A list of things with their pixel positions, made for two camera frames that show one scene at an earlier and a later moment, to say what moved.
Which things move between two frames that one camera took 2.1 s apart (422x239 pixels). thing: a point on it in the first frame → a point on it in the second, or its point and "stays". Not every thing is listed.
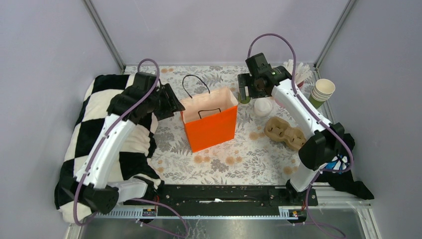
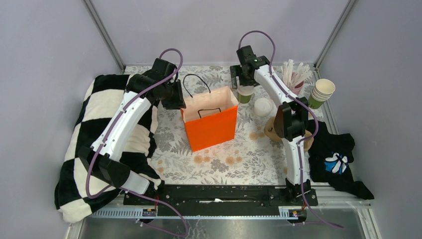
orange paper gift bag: [210, 119] stays
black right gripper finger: [244, 80] → [234, 72]
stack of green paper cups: [323, 90] stays
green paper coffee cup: [244, 101] stays
